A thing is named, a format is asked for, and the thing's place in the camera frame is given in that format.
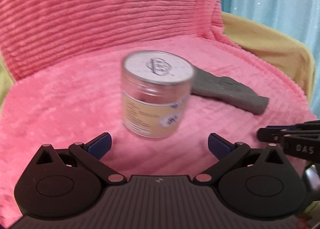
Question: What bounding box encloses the yellow sofa cover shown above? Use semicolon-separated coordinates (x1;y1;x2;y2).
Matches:
222;12;316;104

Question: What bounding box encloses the green sheet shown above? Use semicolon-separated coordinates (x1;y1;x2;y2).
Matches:
0;54;15;108

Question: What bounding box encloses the pink ribbed blanket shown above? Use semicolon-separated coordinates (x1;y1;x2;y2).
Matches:
1;0;315;226

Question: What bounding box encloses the clear plastic jar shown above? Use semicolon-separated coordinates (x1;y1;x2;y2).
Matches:
121;51;196;139

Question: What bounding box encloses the grey cleaning cloth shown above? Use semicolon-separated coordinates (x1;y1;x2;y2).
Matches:
191;67;269;115

